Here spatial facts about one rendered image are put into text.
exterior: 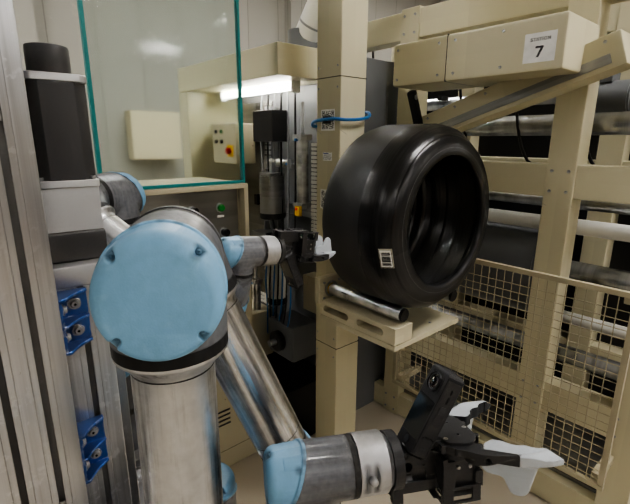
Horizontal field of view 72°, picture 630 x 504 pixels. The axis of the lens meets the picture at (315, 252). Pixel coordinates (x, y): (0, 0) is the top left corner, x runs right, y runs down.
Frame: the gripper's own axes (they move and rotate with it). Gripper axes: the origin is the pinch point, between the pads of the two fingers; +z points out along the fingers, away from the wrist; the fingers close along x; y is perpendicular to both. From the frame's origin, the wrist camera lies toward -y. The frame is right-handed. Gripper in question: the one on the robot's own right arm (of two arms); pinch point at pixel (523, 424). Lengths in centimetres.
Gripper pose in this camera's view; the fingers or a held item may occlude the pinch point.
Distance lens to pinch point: 70.0
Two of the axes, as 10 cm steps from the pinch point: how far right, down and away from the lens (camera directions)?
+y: 0.2, 9.9, 1.2
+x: 2.1, 1.1, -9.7
